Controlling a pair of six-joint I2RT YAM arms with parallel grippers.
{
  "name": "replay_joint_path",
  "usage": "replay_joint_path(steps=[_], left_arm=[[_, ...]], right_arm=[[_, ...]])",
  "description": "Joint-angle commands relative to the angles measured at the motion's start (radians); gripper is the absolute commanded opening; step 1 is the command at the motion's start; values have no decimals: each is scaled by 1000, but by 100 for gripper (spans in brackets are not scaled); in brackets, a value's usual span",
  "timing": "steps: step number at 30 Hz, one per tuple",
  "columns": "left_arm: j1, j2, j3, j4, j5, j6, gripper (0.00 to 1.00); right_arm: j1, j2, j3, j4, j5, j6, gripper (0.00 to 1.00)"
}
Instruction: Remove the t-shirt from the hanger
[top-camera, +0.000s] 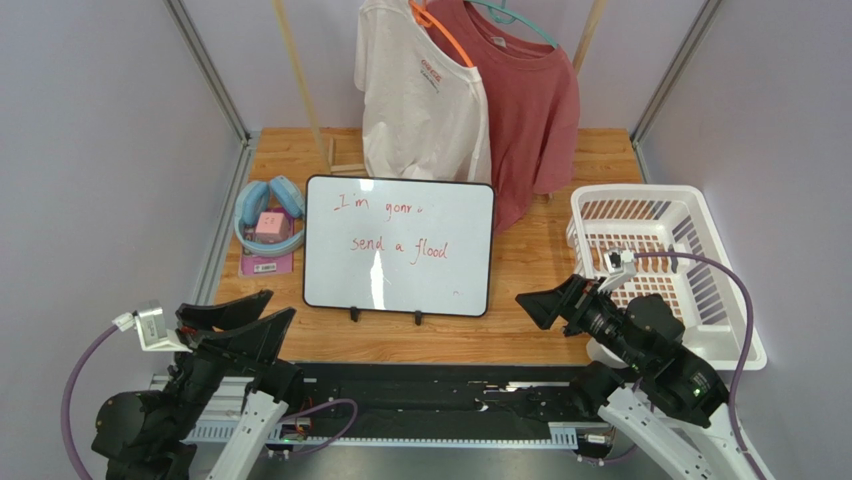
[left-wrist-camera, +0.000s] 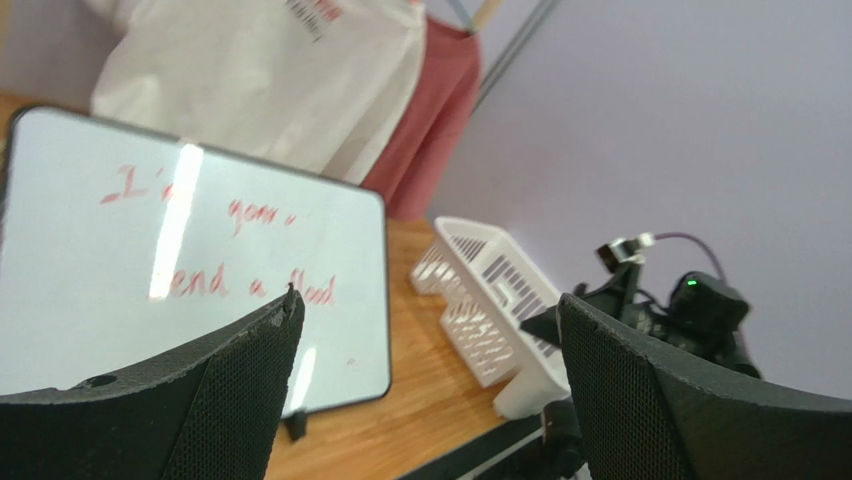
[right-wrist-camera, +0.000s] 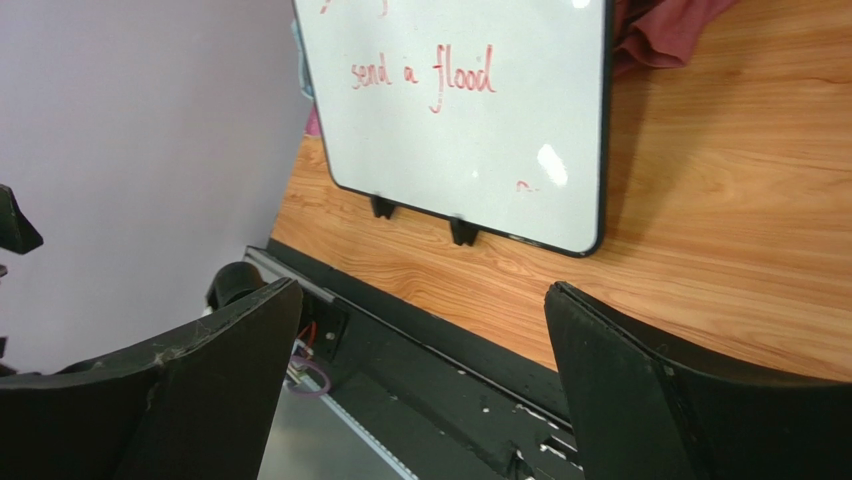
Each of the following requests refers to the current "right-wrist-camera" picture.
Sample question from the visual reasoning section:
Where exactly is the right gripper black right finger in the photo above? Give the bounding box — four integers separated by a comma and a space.
544, 282, 851, 479

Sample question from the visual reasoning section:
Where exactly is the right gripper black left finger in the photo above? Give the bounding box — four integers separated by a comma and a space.
1, 278, 303, 479

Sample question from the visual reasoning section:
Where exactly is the red t-shirt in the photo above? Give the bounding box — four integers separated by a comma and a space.
613, 0, 736, 77

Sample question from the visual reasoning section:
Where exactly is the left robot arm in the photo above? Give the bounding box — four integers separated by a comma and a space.
1, 184, 44, 255

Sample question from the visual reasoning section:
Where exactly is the white dry-erase board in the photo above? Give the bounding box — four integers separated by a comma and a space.
293, 1, 614, 257

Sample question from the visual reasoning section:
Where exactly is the aluminium rail frame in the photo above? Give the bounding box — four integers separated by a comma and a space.
244, 247, 428, 479

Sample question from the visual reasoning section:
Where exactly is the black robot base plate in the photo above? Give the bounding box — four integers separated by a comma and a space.
266, 240, 584, 479

